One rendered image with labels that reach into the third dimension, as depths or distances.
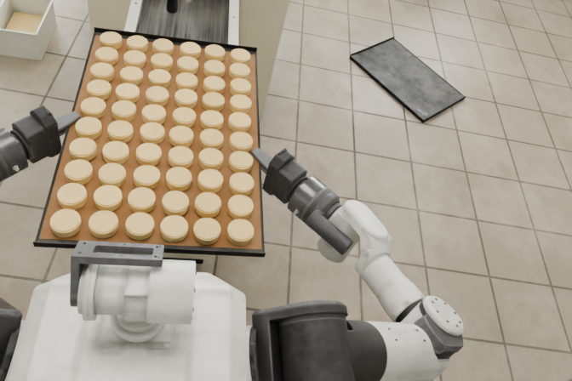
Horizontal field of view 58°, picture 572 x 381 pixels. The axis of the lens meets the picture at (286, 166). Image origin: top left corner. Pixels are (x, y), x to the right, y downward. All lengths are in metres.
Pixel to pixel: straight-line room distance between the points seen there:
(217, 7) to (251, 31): 0.30
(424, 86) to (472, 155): 0.52
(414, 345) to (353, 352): 0.13
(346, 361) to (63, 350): 0.33
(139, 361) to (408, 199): 2.03
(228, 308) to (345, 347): 0.15
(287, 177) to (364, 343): 0.44
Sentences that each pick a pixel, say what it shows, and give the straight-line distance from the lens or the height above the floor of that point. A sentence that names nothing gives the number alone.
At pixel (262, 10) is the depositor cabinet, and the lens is 1.98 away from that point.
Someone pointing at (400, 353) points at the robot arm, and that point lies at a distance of 0.76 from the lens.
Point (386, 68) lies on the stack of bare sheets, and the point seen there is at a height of 0.02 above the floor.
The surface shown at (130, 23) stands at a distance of 1.57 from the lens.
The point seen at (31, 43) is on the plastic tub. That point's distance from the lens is 2.79.
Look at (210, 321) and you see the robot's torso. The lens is 0.65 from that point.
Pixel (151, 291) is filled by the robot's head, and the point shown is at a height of 1.35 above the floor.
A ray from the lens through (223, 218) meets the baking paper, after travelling 1.00.
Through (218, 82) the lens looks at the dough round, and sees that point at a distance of 1.22.
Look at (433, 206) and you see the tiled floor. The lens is 2.56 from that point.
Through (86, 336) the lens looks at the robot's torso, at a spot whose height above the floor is 1.24.
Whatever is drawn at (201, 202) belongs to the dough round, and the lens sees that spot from 0.99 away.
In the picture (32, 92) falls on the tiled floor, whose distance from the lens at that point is 2.69.
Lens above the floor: 1.84
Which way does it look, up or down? 49 degrees down
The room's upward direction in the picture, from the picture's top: 18 degrees clockwise
